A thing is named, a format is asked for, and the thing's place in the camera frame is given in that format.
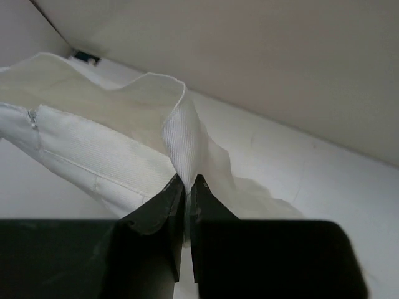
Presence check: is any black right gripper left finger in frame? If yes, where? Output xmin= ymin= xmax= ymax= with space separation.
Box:
xmin=1 ymin=176 xmax=184 ymax=298

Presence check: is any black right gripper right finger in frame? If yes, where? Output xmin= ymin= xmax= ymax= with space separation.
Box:
xmin=190 ymin=176 xmax=369 ymax=298

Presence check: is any white pleated skirt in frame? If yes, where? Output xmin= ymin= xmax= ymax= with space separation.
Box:
xmin=0 ymin=52 xmax=305 ymax=250

